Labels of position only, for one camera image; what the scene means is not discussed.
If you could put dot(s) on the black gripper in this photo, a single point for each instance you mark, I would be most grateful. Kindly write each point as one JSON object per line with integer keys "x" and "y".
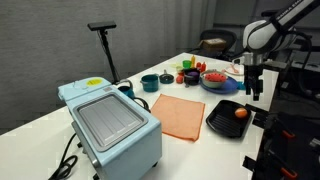
{"x": 254, "y": 72}

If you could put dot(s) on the orange plush toy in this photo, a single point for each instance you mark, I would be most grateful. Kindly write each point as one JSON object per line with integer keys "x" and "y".
{"x": 241, "y": 112}

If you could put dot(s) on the watermelon slice plush toy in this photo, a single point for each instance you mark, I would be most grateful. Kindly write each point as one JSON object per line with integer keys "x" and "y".
{"x": 215, "y": 77}

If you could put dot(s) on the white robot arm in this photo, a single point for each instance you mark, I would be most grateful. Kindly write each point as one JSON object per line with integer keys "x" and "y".
{"x": 263, "y": 35}

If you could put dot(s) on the light green bowl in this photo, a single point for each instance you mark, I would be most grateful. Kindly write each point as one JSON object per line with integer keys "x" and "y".
{"x": 208, "y": 84}

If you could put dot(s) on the blue plate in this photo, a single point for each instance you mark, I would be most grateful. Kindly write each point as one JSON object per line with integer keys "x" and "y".
{"x": 230, "y": 87}

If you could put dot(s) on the white plate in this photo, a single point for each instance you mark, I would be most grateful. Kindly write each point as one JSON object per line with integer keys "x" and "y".
{"x": 230, "y": 70}

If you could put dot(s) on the black tape patch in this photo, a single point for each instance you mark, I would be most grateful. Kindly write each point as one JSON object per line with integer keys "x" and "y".
{"x": 260, "y": 120}

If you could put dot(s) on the black grill tray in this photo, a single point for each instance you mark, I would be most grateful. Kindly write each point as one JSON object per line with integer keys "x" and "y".
{"x": 223, "y": 123}

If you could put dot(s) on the black office chair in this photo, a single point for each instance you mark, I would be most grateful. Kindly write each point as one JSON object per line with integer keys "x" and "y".
{"x": 230, "y": 36}

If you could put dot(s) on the cardboard box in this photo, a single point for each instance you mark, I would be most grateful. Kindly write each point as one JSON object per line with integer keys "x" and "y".
{"x": 214, "y": 44}

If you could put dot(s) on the purple eggplant toy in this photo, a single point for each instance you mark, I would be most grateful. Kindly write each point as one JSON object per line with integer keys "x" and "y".
{"x": 193, "y": 74}

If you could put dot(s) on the black toy pot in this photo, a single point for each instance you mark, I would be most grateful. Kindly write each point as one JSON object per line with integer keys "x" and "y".
{"x": 191, "y": 80}

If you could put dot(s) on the yellow mustard bottle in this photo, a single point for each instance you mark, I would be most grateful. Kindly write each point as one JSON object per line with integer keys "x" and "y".
{"x": 193, "y": 61}

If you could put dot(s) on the green translucent cup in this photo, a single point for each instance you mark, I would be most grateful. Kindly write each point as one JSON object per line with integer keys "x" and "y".
{"x": 187, "y": 64}

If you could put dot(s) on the red tomato toy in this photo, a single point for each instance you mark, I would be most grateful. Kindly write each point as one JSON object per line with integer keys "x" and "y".
{"x": 180, "y": 79}

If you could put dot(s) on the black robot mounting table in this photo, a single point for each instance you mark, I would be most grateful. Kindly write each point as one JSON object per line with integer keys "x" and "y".
{"x": 293, "y": 153}

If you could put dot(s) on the orange cloth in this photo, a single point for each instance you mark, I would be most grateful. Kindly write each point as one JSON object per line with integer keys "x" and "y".
{"x": 180, "y": 116}

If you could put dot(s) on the small black frying pan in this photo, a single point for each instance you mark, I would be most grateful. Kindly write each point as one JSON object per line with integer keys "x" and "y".
{"x": 166, "y": 79}

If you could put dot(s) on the orange black toggle clamp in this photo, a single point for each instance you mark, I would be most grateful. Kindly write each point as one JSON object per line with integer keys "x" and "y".
{"x": 288, "y": 173}

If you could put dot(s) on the grey curtain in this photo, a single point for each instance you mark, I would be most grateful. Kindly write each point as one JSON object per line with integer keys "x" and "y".
{"x": 186, "y": 26}

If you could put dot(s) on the teal toy pot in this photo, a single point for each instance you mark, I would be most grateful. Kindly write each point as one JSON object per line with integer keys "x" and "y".
{"x": 150, "y": 84}

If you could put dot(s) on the teal toy kettle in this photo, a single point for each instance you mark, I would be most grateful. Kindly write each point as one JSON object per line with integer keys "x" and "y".
{"x": 126, "y": 91}

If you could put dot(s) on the light blue toaster oven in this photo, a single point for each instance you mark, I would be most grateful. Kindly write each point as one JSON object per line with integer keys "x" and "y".
{"x": 126, "y": 140}

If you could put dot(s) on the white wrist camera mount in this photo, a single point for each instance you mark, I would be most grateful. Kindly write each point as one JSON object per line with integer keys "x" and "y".
{"x": 238, "y": 60}

